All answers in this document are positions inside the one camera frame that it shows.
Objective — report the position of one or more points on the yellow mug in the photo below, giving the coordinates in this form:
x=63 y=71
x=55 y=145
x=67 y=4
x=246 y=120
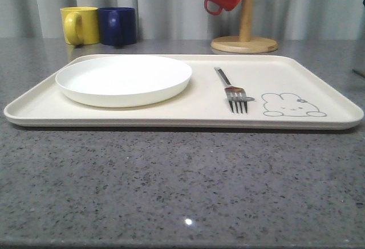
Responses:
x=80 y=25

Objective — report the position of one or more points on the white round plate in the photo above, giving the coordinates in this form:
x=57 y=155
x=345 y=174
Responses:
x=124 y=81

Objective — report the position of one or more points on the silver fork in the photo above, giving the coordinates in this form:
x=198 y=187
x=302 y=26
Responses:
x=236 y=96

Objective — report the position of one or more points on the grey curtain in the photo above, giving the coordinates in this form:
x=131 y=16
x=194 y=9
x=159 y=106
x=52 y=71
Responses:
x=187 y=19

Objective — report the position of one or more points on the dark blue mug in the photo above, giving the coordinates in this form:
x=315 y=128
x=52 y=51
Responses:
x=117 y=26

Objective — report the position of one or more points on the wooden mug tree stand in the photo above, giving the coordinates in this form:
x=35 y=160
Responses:
x=245 y=43

